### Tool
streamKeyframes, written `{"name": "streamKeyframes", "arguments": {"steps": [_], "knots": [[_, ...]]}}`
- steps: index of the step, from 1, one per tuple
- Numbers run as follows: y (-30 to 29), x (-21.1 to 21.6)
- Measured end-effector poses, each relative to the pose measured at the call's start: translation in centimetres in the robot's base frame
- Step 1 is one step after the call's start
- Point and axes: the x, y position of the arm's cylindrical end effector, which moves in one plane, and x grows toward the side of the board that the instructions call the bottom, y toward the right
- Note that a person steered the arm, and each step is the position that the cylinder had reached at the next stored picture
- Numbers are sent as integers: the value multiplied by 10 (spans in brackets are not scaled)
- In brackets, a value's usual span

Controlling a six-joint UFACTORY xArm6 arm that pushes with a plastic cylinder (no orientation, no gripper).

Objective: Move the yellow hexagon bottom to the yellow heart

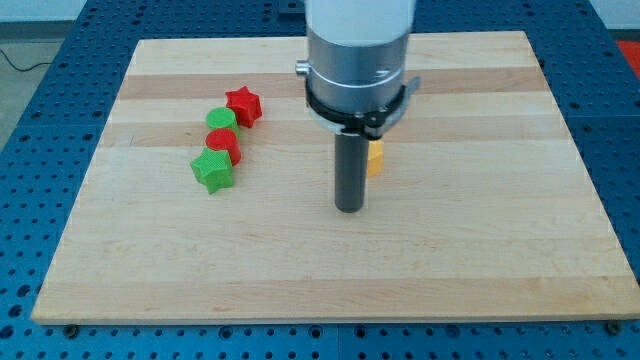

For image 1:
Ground yellow hexagon block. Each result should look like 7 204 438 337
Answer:
366 140 384 178

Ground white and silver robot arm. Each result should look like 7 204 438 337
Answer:
296 0 420 140

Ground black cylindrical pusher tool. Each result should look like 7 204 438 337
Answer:
334 135 369 213

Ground red star block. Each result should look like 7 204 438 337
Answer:
225 86 262 128

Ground red cylinder block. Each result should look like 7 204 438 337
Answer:
205 128 242 166

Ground green star block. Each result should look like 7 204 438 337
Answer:
190 147 234 194

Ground green cylinder block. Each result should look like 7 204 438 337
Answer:
205 107 239 136

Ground wooden board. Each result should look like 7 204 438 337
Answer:
32 31 639 325

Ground red object at right edge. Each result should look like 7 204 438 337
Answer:
616 40 640 78

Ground black cable on floor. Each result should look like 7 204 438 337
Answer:
0 47 54 73

